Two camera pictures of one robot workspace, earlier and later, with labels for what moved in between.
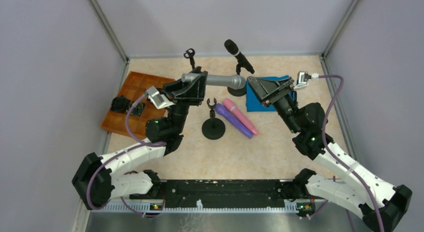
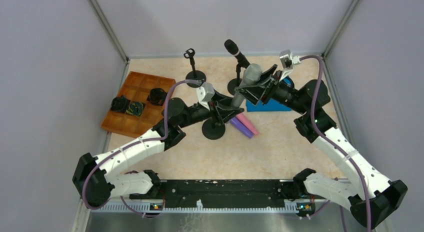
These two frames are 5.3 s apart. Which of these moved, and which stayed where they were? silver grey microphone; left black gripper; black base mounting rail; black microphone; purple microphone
Moved: left black gripper; silver grey microphone
Stayed: black base mounting rail; purple microphone; black microphone
